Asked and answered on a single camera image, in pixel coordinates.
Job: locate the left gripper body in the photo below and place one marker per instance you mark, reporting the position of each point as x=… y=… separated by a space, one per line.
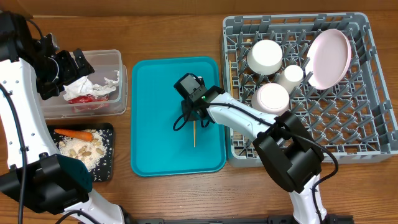
x=61 y=70

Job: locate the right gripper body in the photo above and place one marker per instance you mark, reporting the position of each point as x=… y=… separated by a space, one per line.
x=189 y=106

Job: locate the wooden chopstick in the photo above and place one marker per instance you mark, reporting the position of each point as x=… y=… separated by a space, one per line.
x=194 y=134
x=230 y=77

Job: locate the white napkin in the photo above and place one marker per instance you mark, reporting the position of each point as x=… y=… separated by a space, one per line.
x=81 y=87

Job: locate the red snack wrapper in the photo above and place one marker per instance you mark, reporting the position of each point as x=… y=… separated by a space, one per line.
x=90 y=102

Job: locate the aluminium foil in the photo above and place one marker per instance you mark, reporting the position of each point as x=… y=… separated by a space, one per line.
x=107 y=85

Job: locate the orange carrot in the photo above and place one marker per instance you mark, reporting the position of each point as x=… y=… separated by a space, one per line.
x=82 y=135

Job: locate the white bowl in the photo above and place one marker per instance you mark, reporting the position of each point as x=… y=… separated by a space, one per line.
x=265 y=57

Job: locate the peanut shells and rice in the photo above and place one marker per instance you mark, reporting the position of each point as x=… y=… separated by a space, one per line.
x=97 y=155

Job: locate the white cup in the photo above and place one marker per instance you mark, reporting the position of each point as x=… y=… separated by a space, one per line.
x=291 y=77

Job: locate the large pink plate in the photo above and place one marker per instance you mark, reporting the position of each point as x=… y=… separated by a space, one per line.
x=329 y=59

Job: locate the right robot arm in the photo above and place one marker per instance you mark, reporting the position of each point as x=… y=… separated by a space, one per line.
x=286 y=149

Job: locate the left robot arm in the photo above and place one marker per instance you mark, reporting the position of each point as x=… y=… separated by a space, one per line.
x=39 y=177

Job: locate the clear plastic bin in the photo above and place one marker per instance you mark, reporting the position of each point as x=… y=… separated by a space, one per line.
x=104 y=63

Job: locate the teal serving tray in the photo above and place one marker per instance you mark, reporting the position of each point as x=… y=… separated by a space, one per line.
x=156 y=149

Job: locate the black plastic tray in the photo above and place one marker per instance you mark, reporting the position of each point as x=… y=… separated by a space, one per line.
x=78 y=127

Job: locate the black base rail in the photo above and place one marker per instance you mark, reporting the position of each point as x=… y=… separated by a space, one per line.
x=278 y=219

